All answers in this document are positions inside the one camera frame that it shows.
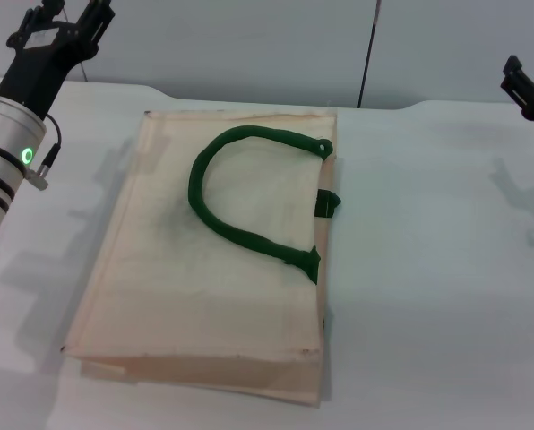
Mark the thin black vertical pole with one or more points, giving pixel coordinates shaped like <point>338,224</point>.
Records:
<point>368,54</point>

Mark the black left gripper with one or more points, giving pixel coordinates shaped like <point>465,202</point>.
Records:
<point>38,67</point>

